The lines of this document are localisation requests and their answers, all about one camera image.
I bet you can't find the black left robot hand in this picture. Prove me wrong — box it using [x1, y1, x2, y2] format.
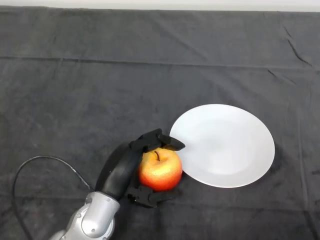
[95, 128, 186, 209]

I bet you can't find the red yellow apple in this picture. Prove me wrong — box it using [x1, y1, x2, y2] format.
[138, 147, 183, 192]

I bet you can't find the white round plate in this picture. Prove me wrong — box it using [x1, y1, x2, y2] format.
[169, 103, 276, 189]

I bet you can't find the black cloth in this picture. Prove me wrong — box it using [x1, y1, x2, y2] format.
[0, 5, 320, 240]

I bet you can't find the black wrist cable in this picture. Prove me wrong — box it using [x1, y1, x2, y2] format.
[13, 155, 92, 240]

